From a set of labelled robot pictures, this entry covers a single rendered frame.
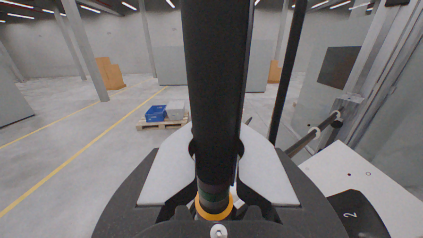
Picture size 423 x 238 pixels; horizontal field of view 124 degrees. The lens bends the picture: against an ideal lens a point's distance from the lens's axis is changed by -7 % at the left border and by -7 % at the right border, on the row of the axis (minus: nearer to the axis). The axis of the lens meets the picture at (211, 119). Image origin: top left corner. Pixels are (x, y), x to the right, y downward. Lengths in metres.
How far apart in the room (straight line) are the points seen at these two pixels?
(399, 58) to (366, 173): 0.48
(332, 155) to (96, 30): 15.85
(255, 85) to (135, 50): 11.01
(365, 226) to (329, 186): 0.26
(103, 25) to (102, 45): 1.63
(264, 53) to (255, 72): 0.73
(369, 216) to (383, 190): 0.22
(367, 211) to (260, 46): 5.66
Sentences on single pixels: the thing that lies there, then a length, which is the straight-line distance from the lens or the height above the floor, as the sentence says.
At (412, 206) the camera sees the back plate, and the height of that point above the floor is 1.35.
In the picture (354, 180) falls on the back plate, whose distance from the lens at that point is 0.55.
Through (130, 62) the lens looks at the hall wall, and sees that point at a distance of 14.34.
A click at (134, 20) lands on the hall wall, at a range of 13.94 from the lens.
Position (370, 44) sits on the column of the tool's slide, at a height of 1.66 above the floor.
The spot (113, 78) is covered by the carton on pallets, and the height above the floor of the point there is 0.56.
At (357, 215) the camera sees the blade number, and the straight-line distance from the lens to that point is 0.33.
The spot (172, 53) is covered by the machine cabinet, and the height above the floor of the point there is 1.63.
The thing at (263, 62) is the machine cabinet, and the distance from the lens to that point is 5.88.
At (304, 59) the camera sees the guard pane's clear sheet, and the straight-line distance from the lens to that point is 1.30.
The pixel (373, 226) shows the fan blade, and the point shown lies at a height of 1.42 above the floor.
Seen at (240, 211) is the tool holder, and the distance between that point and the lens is 0.21.
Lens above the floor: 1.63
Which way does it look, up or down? 28 degrees down
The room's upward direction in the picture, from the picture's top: 1 degrees counter-clockwise
